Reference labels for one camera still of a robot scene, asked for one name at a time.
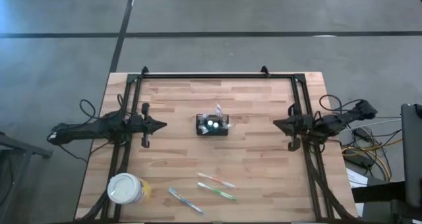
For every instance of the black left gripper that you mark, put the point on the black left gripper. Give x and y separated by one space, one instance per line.
138 124

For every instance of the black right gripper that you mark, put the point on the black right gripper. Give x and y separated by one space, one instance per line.
303 125

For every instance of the blue tube with white cap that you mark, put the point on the blue tube with white cap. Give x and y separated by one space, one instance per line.
210 122
216 125

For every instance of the purple toothbrush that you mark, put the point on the purple toothbrush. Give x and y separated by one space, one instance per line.
219 110

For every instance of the green and white toothbrush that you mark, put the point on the green and white toothbrush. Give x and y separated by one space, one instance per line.
217 191

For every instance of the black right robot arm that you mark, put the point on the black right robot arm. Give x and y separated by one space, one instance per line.
343 118

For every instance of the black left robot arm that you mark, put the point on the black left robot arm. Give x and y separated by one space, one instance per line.
85 128

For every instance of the grey toothbrush in clear wrapper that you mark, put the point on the grey toothbrush in clear wrapper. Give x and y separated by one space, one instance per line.
227 124

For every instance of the yellow white wipes canister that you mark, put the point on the yellow white wipes canister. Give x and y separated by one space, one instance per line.
123 188

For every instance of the black power brick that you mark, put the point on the black power brick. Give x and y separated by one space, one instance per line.
362 133
361 159

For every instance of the orange and white toothbrush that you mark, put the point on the orange and white toothbrush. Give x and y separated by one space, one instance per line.
216 180

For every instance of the white paper sheet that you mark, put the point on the white paper sheet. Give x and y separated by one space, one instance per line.
356 179

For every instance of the black floor stand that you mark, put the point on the black floor stand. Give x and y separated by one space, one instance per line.
379 192

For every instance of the black flat screen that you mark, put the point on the black flat screen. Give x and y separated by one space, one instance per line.
412 151

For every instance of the grey metal table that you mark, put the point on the grey metal table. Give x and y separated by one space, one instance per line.
19 148

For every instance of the black table frame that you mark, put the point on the black table frame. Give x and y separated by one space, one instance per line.
214 75

